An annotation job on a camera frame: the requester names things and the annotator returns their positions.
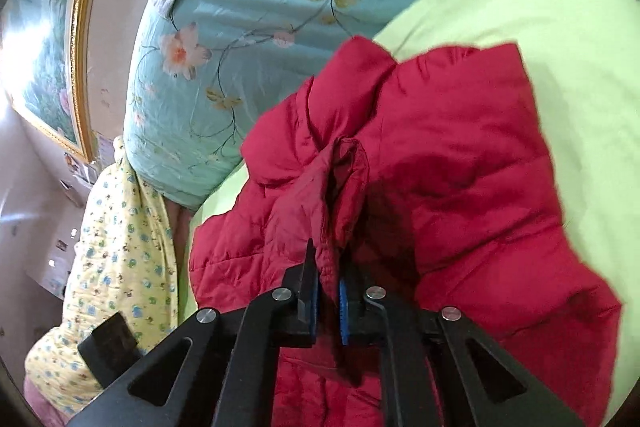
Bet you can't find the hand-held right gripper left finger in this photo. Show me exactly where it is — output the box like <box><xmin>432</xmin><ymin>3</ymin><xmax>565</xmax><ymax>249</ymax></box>
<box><xmin>65</xmin><ymin>238</ymin><xmax>322</xmax><ymax>427</ymax></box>

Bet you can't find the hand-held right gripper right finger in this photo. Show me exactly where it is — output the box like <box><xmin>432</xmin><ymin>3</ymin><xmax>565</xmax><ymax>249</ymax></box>
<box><xmin>338</xmin><ymin>253</ymin><xmax>587</xmax><ymax>427</ymax></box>

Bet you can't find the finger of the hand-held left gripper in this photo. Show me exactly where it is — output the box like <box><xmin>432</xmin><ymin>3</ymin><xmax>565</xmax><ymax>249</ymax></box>
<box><xmin>77</xmin><ymin>312</ymin><xmax>142</xmax><ymax>389</ymax></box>

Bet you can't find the red puffer jacket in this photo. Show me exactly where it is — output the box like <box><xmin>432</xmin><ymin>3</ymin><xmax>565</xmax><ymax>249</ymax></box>
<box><xmin>189</xmin><ymin>34</ymin><xmax>623</xmax><ymax>427</ymax></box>

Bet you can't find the yellow printed blanket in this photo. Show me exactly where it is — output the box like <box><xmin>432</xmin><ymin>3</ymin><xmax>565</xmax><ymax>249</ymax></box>
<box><xmin>24</xmin><ymin>136</ymin><xmax>180</xmax><ymax>418</ymax></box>

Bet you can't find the light green bedsheet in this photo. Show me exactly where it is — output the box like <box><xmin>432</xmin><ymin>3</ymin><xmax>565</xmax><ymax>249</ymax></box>
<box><xmin>175</xmin><ymin>0</ymin><xmax>640</xmax><ymax>427</ymax></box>

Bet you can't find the gold framed wall picture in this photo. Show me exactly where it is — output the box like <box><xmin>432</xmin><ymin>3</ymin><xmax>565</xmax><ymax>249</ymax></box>
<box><xmin>0</xmin><ymin>0</ymin><xmax>126</xmax><ymax>162</ymax></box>

